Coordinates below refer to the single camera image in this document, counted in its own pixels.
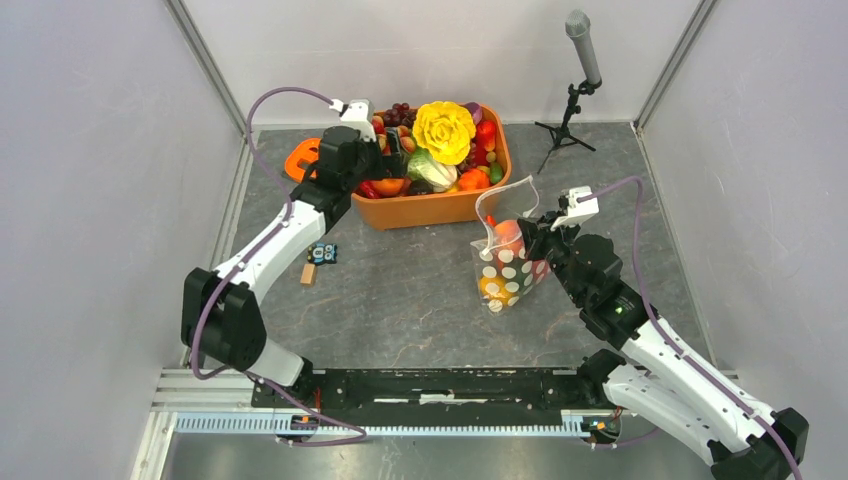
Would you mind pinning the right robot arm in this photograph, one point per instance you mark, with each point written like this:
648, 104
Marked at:
649, 370

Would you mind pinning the small blue robot toy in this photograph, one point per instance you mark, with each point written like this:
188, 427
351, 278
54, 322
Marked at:
320, 253

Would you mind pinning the toy peach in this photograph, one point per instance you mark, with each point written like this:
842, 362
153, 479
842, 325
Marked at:
508, 235

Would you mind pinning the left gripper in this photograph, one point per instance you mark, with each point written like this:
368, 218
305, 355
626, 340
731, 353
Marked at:
392, 165

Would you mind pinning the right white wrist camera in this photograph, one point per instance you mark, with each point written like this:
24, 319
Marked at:
580, 206

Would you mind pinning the orange plastic basket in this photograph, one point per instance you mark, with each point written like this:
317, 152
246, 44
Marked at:
420, 210

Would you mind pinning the dark toy grapes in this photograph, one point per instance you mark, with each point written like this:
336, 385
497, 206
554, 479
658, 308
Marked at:
400, 114

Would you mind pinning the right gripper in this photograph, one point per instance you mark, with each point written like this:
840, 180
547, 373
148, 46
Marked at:
536, 235

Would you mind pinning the black tripod stand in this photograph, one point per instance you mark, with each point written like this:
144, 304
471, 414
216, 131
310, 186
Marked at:
561, 135

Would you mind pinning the toy napa cabbage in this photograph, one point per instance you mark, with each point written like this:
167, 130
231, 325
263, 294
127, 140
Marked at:
422, 166

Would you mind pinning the dark toy eggplant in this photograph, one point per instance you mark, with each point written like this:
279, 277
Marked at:
419, 187

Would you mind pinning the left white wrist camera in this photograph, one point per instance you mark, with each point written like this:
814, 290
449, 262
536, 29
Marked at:
356, 114

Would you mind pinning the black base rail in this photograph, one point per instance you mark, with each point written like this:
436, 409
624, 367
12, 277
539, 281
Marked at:
450, 397

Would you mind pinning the clear polka-dot zip bag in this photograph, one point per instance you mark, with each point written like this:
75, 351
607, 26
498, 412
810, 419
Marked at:
516, 200

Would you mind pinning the yellow toy flower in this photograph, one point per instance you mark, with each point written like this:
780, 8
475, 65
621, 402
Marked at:
445, 129

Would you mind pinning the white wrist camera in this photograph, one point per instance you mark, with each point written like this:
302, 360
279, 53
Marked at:
580, 206
356, 114

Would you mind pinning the orange toy bell pepper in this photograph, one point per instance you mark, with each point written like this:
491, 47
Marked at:
473, 179

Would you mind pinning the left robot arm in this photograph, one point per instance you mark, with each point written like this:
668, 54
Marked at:
221, 317

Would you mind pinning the grey microphone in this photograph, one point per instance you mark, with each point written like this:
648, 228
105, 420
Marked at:
577, 28

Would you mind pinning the yellow toy mango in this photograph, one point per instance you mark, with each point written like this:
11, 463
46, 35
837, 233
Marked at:
495, 291

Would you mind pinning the small wooden block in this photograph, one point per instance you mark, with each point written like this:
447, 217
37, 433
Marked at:
308, 275

